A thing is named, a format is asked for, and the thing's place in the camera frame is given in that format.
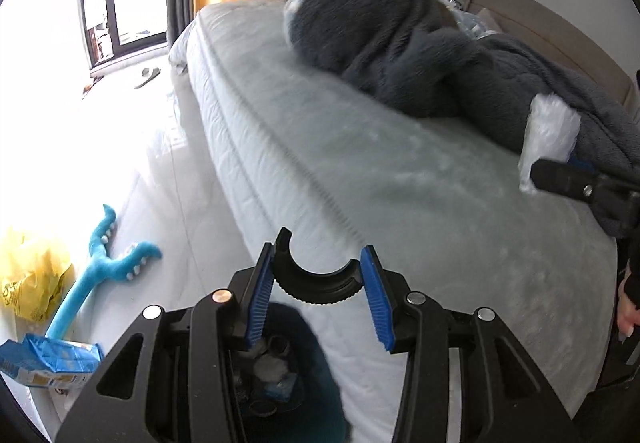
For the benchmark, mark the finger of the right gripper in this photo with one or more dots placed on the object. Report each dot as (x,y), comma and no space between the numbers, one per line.
(574,183)
(581,164)

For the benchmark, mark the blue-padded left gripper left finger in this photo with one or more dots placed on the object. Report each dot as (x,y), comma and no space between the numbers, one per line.
(169,377)

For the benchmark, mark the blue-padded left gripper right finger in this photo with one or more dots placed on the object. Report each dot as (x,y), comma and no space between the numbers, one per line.
(504,394)

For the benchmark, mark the black curved plastic piece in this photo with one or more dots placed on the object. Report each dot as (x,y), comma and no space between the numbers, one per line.
(312,288)

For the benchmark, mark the white tissue ball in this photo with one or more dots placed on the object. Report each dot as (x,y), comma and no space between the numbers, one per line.
(275,373)

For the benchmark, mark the dark teal trash bin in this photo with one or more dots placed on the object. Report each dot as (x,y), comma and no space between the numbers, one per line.
(315,412)

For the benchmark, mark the person right hand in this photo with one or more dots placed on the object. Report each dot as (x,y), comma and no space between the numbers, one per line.
(627,316)

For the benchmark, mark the blue plush toy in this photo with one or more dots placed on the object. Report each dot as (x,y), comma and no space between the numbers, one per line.
(102,267)

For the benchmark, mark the blue white snack bag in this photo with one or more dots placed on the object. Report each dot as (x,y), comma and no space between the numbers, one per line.
(41,362)

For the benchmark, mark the white mattress bed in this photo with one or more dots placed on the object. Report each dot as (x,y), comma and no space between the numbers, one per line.
(297,148)

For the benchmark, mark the brown upholstered headboard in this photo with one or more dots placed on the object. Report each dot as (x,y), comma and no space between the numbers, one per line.
(554,37)

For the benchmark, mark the blue patterned blanket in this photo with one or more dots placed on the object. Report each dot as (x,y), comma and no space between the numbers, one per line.
(472,25)

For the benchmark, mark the yellow plastic bag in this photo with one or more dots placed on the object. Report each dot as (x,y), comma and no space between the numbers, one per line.
(34,275)

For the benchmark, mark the dark grey fleece blanket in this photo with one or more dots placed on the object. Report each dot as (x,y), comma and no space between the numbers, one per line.
(411,56)

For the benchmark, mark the grey slipper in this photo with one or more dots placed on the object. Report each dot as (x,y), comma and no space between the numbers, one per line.
(147,75)

